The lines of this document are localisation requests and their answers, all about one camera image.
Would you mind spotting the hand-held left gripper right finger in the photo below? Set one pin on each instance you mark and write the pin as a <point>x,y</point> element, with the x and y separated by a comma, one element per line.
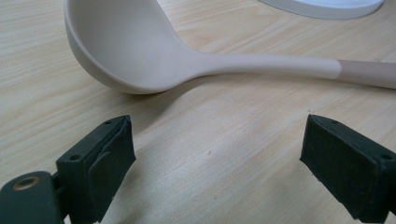
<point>348,168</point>

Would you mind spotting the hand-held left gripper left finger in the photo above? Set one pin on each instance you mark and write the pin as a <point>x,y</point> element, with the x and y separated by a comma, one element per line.
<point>93,174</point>

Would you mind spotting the beige silicone ladle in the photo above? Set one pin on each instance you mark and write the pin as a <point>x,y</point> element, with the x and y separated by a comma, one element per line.
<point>130,46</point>

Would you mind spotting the white round plate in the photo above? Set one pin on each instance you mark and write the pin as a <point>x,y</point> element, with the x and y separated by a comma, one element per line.
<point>323,7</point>

